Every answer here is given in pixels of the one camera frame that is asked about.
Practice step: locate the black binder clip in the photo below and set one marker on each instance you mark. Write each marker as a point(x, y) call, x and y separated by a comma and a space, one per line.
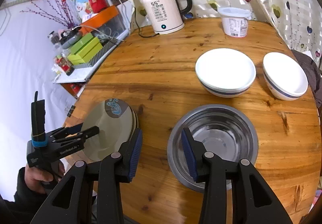
point(69, 110)

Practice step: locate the chevron pattern tray box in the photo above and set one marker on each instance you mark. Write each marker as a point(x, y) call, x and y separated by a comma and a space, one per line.
point(107, 49)

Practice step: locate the red labelled jar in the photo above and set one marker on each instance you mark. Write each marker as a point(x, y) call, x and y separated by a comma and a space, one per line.
point(66, 66)

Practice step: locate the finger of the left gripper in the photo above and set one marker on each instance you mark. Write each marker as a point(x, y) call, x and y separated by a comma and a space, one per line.
point(82, 135)
point(65, 131)

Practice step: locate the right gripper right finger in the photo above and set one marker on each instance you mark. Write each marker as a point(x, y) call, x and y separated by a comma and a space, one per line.
point(253, 201)

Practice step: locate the lime green box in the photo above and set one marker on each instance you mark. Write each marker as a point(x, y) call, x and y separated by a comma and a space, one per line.
point(86, 53)

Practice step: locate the dried purple branch bouquet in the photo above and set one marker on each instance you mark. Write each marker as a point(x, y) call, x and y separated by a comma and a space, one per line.
point(58, 11)

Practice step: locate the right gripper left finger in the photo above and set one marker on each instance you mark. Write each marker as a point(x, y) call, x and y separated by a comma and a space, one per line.
point(91, 191)

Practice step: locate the white electric kettle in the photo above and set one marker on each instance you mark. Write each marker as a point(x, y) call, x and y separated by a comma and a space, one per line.
point(166, 15)

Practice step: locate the person left hand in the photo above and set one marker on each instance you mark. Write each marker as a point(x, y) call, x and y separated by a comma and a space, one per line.
point(34, 177)

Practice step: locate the orange lid storage bin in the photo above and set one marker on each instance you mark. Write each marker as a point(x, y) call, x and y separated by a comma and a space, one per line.
point(108, 21)

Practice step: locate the green whale plate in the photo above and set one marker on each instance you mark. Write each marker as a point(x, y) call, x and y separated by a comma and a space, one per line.
point(137, 120)
point(109, 116)
point(130, 121)

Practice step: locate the large white blue-striped bowl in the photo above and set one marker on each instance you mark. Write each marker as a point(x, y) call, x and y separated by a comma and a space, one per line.
point(225, 72)

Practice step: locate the stainless steel bowl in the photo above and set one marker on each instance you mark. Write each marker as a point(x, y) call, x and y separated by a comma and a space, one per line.
point(222, 129)

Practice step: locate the white side shelf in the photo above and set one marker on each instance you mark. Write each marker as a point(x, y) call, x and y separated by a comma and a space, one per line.
point(83, 72)

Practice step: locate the grey pouch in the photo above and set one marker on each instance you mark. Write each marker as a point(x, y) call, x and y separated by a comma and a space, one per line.
point(69, 38)

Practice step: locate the small white blue-striped bowl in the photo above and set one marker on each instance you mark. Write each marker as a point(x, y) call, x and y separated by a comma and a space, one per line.
point(284, 76)

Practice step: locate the dark green flat box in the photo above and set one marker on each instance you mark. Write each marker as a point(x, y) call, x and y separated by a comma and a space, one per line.
point(80, 43)

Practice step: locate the white plastic tub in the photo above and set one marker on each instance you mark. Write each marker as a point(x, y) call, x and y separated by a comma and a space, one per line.
point(234, 21)

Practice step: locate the left gripper tracking camera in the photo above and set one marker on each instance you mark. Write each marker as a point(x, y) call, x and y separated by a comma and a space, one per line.
point(38, 137)

